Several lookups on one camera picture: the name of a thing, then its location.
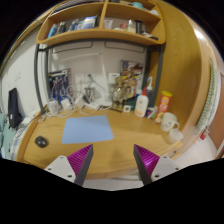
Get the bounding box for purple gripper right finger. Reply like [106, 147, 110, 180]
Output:
[133, 145, 180, 185]

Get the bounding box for small white cup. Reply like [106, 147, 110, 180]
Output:
[168, 129, 183, 143]

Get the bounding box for tangled white cables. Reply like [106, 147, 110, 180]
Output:
[38, 87, 101, 123]

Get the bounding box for black bag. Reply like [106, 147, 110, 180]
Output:
[8, 88, 22, 128]

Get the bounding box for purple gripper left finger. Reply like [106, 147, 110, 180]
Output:
[45, 145, 93, 186]

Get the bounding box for black computer mouse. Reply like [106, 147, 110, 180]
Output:
[35, 136, 48, 148]

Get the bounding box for dark spray bottle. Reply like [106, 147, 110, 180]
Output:
[146, 76, 154, 107]

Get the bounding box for white mug with print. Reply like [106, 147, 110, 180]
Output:
[160, 112, 180, 132]

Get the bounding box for white desk lamp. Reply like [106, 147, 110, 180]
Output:
[57, 52, 111, 106]

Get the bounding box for robot figure model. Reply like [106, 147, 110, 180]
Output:
[112, 69, 137, 112]

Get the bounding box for wooden wall shelf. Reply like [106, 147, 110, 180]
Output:
[36, 0, 166, 46]

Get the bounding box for blue robot model box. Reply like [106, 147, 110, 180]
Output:
[48, 69, 71, 102]

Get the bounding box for blue mouse pad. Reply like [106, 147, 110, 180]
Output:
[62, 115, 114, 144]

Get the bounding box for wooden desk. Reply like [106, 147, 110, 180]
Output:
[16, 110, 182, 179]

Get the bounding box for red yellow chips can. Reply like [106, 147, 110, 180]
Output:
[154, 91, 172, 124]

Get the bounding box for white lotion pump bottle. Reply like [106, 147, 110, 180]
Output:
[134, 88, 149, 117]

